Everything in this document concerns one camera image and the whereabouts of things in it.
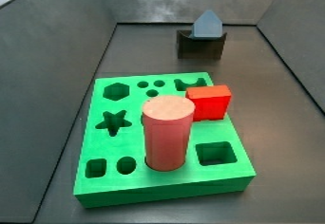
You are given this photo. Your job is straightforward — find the pink cylinder block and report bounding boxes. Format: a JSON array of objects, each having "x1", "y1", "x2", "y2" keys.
[{"x1": 142, "y1": 95, "x2": 194, "y2": 172}]

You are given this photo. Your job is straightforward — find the black curved fixture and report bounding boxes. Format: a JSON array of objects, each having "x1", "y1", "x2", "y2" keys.
[{"x1": 176, "y1": 30, "x2": 227, "y2": 60}]

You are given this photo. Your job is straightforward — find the blue three prong object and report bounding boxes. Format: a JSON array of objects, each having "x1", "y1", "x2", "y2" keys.
[{"x1": 188, "y1": 9, "x2": 223, "y2": 40}]

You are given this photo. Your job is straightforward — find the red cube block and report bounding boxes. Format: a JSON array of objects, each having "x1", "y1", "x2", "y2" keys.
[{"x1": 186, "y1": 84, "x2": 233, "y2": 121}]

